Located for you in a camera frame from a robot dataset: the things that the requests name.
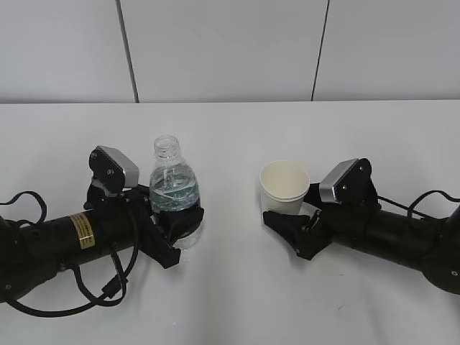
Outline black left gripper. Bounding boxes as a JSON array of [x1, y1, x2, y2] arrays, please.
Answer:
[[119, 185, 204, 269]]

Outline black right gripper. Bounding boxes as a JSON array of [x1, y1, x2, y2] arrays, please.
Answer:
[[262, 183, 332, 259]]

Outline clear green-label water bottle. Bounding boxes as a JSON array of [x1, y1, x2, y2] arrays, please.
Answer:
[[149, 134, 201, 235]]

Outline white paper cup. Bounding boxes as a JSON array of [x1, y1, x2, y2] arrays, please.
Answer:
[[259, 160, 311, 215]]

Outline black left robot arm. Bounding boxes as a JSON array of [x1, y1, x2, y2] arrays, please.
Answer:
[[1, 185, 204, 303]]

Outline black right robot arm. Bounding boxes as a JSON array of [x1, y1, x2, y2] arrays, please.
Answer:
[[262, 188, 459, 294]]

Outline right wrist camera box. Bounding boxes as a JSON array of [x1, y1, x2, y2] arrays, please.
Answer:
[[316, 158, 378, 209]]

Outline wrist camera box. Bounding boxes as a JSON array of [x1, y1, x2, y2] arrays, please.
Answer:
[[83, 145, 139, 210], [316, 158, 378, 209]]

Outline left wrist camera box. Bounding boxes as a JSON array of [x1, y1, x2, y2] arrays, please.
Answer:
[[83, 145, 139, 210]]

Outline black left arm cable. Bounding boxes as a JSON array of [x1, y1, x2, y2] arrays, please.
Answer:
[[0, 191, 141, 318]]

